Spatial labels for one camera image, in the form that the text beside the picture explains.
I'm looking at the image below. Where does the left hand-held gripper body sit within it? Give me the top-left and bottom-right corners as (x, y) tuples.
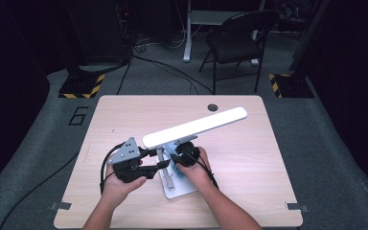
(107, 137), (158, 184)

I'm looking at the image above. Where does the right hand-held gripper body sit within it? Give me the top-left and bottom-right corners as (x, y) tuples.
(172, 134), (202, 168)

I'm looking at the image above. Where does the white desk lamp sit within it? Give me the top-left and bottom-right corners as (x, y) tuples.
(142, 106), (248, 200)

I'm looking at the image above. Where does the person's right hand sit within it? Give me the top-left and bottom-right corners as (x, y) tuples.
(175, 147), (214, 194)

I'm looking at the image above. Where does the person's left hand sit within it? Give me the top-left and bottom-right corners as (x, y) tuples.
(102, 161), (149, 205)

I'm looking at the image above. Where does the black stand with striped base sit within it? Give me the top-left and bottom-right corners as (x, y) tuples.
(57, 0), (105, 100)
(267, 0), (332, 99)

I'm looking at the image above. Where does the grey tape piece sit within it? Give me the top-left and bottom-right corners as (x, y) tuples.
(49, 200), (73, 212)
(286, 201), (310, 214)

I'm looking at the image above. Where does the black folding chair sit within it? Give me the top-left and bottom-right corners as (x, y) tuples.
(198, 9), (281, 95)

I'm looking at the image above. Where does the black equipment rack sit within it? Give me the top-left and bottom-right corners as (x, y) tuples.
(66, 0), (133, 65)

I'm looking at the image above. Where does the right hand-held gripper black cable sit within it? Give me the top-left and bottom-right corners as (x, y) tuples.
(188, 152), (219, 190)

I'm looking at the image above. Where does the hand-held gripper black cable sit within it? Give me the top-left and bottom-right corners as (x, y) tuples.
(188, 152), (219, 190)
(99, 142), (127, 196)

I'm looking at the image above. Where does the left hand-held gripper black cable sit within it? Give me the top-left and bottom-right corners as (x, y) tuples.
(99, 142), (127, 196)

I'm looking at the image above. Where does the long black floor cable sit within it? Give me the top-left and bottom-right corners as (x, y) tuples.
(0, 152), (80, 230)

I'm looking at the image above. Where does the tangle of floor cables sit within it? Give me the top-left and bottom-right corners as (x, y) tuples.
(132, 28), (205, 54)

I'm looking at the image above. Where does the white metal desk frame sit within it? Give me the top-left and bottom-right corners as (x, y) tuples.
(182, 0), (266, 63)

